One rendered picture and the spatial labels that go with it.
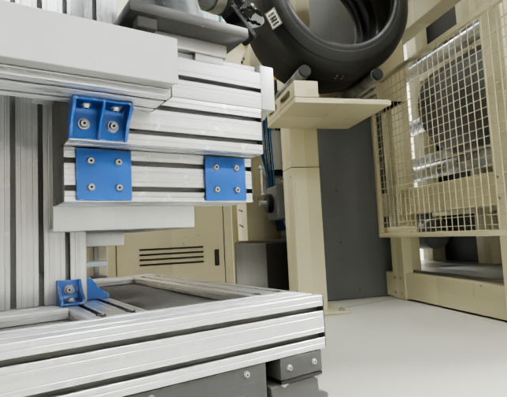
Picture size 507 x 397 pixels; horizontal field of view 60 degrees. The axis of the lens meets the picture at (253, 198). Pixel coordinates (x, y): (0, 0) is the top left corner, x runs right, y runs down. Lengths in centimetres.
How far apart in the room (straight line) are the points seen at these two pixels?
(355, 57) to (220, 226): 93
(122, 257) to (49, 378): 141
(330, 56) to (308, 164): 51
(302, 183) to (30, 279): 127
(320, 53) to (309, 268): 86
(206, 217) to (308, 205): 47
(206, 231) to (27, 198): 122
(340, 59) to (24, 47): 119
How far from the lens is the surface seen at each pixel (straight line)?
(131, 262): 199
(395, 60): 215
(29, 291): 89
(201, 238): 200
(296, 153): 190
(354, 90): 183
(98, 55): 64
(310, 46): 160
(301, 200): 188
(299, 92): 157
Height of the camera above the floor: 34
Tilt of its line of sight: 5 degrees up
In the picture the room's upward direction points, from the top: 3 degrees counter-clockwise
